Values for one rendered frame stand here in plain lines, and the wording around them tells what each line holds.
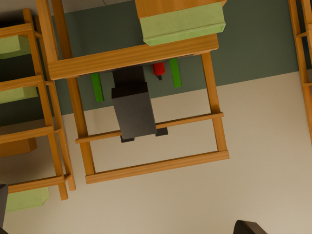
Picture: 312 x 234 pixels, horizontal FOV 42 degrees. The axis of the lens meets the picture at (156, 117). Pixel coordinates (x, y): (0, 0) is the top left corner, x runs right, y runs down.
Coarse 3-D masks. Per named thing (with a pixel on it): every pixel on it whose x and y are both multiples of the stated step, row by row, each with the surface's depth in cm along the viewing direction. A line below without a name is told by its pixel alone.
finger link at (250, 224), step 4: (240, 220) 15; (236, 224) 15; (240, 224) 15; (244, 224) 15; (248, 224) 15; (252, 224) 15; (256, 224) 15; (236, 228) 15; (240, 228) 15; (244, 228) 14; (248, 228) 14; (252, 228) 14; (256, 228) 14; (260, 228) 14; (236, 232) 15; (240, 232) 15; (244, 232) 14; (248, 232) 14; (252, 232) 14; (256, 232) 14; (260, 232) 14; (264, 232) 14
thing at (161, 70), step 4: (152, 64) 500; (156, 64) 500; (160, 64) 500; (152, 68) 506; (156, 68) 500; (160, 68) 500; (156, 72) 501; (160, 72) 500; (164, 72) 511; (156, 76) 504; (160, 76) 506
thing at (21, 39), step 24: (24, 24) 451; (0, 48) 462; (24, 48) 472; (48, 72) 501; (0, 96) 465; (24, 96) 462; (48, 120) 461; (0, 144) 471; (24, 144) 473; (24, 192) 472; (48, 192) 512
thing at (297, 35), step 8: (288, 0) 495; (304, 0) 448; (296, 8) 491; (304, 8) 450; (296, 16) 492; (304, 16) 454; (296, 24) 492; (296, 32) 493; (304, 32) 465; (296, 40) 494; (296, 48) 498; (304, 56) 495; (304, 64) 495; (304, 72) 496; (304, 80) 497; (304, 88) 497; (304, 96) 501
